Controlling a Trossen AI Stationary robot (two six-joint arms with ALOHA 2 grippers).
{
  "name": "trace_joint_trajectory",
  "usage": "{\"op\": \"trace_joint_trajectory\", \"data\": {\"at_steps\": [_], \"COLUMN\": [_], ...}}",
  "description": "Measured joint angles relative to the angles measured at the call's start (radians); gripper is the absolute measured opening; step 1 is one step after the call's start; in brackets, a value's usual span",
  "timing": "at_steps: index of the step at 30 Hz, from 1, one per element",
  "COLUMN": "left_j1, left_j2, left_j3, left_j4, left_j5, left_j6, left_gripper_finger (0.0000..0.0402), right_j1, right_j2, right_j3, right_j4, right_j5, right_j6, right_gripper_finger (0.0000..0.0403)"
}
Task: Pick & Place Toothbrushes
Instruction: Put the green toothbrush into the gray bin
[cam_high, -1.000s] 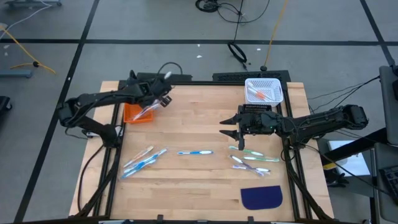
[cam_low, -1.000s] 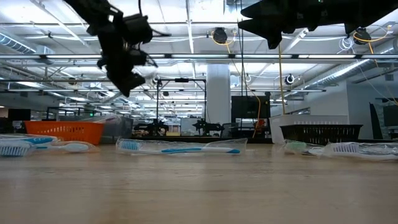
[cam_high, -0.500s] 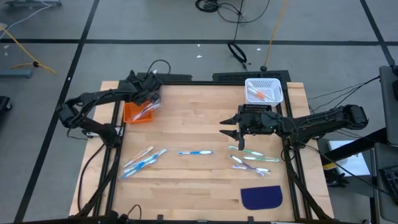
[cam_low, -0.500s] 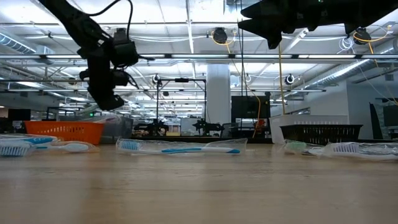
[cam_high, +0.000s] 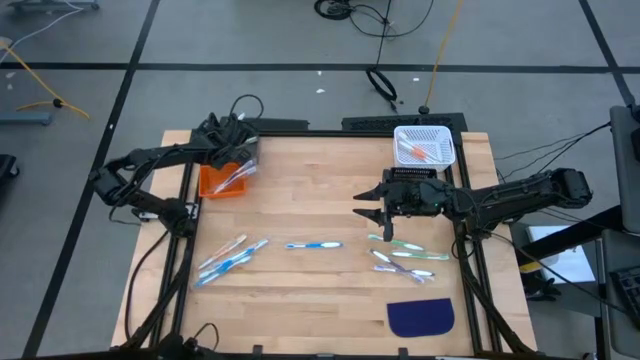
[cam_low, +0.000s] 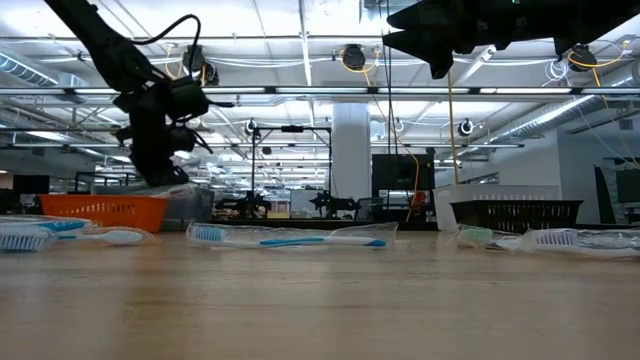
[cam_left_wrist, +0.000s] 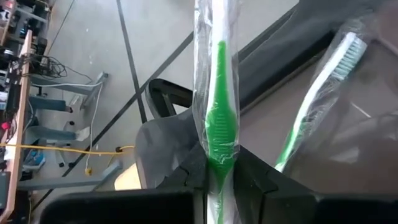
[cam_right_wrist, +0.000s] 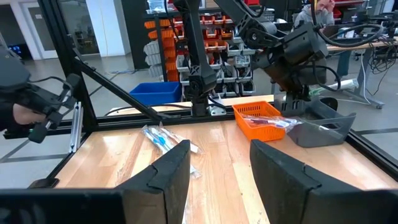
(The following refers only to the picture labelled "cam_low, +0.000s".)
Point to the black aluminium table frame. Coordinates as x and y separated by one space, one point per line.
325 222

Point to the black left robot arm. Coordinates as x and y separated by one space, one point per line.
100 40

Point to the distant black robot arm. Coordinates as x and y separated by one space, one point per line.
330 204
247 205

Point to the blue toothbrush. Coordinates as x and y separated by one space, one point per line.
62 226
22 241
290 242

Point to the black monitor on stand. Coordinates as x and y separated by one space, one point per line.
400 172

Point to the green toothbrush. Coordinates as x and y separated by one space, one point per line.
477 236

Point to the white building column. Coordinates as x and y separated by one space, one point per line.
350 150

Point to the black plastic basket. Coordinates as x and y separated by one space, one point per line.
515 212

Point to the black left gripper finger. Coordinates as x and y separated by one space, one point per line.
155 177
175 177

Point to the black gantry frame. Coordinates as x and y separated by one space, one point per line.
292 129

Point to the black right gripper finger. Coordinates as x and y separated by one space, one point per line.
425 17
425 44

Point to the orange plastic basket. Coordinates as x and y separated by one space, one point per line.
100 212

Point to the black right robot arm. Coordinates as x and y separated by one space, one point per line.
590 20

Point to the dark desk monitor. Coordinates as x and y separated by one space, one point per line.
627 185

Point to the silver ceiling duct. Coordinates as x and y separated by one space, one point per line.
550 117
25 70

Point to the black slanted panel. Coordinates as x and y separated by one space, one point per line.
602 192

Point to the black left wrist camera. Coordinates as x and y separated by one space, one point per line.
187 97

